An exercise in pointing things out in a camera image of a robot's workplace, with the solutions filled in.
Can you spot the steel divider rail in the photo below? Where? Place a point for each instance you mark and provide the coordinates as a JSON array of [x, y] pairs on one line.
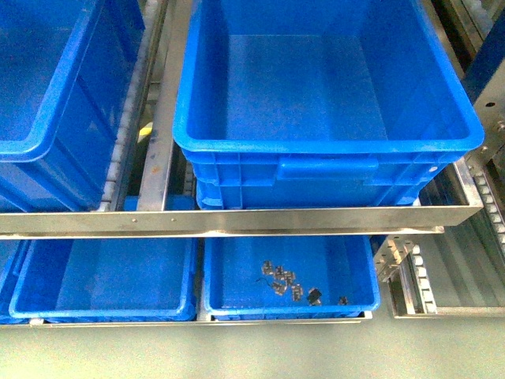
[[155, 181]]

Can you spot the blue lower left bin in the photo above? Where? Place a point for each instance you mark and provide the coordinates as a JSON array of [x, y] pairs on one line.
[[107, 280]]

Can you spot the blue target box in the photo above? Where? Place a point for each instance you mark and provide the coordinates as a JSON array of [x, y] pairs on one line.
[[315, 104]]

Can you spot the blue middle storage bin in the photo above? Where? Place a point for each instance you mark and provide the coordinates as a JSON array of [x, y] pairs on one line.
[[65, 73]]

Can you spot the pile of metal clips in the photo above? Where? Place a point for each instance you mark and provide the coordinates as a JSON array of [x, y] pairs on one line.
[[309, 285]]

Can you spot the steel shelf front rail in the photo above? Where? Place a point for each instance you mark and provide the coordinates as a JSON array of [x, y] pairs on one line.
[[236, 223]]

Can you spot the blue lower bin with clips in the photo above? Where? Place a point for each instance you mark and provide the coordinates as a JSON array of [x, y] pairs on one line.
[[231, 266]]

